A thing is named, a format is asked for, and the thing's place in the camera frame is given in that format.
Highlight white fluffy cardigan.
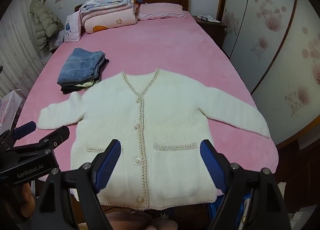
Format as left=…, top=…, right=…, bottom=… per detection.
left=37, top=68, right=271, bottom=211

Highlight white box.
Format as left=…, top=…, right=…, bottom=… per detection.
left=0, top=90, right=25, bottom=133

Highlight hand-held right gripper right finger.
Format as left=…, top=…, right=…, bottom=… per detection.
left=199, top=139, right=292, bottom=230

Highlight bed with pink sheet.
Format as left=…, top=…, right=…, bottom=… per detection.
left=5, top=14, right=279, bottom=195

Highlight folded light green cloth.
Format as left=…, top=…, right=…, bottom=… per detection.
left=76, top=80, right=100, bottom=92

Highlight floral sliding door wardrobe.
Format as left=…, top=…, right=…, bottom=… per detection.
left=216, top=0, right=320, bottom=145

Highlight beige puffer jacket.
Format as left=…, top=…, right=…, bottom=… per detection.
left=29, top=0, right=65, bottom=52

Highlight folded dark clothes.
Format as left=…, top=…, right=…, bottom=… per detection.
left=60, top=58, right=110, bottom=95

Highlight pink pillow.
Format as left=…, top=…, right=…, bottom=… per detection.
left=136, top=3, right=188, bottom=21

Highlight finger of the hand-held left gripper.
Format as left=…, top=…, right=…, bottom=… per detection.
left=0, top=121, right=37, bottom=151
left=11, top=126, right=70, bottom=156

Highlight folded blue jeans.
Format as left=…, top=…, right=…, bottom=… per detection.
left=57, top=48, right=106, bottom=88

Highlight pale curtain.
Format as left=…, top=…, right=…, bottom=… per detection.
left=0, top=3, right=45, bottom=98

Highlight dark wooden nightstand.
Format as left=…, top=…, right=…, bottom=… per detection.
left=192, top=15, right=228, bottom=48

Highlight white printed pillow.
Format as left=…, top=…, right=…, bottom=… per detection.
left=64, top=11, right=82, bottom=43

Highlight blue plastic stool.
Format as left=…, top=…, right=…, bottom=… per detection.
left=209, top=190, right=250, bottom=223

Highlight folded pink quilt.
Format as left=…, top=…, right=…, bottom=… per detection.
left=84, top=5, right=138, bottom=34

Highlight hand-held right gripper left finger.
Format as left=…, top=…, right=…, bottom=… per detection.
left=30, top=139, right=122, bottom=230

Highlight papers on nightstand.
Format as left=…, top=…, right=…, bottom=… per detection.
left=197, top=15, right=221, bottom=23

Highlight person's left hand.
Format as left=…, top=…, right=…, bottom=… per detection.
left=20, top=184, right=36, bottom=211

